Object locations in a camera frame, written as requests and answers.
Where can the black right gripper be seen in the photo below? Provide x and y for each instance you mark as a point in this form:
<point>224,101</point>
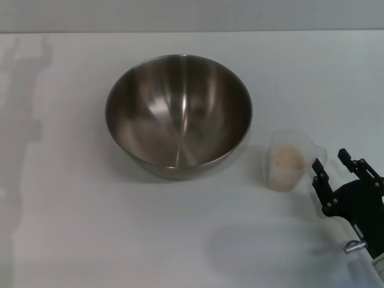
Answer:
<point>357,198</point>

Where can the white rice grains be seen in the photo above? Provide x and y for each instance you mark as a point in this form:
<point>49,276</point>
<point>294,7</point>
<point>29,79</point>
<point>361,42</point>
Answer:
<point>288,156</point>

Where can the clear plastic measuring cup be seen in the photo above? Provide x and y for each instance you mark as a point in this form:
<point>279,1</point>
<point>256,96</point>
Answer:
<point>279,180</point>

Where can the stainless steel mixing bowl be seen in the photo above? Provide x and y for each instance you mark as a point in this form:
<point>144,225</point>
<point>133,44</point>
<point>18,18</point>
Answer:
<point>180,114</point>

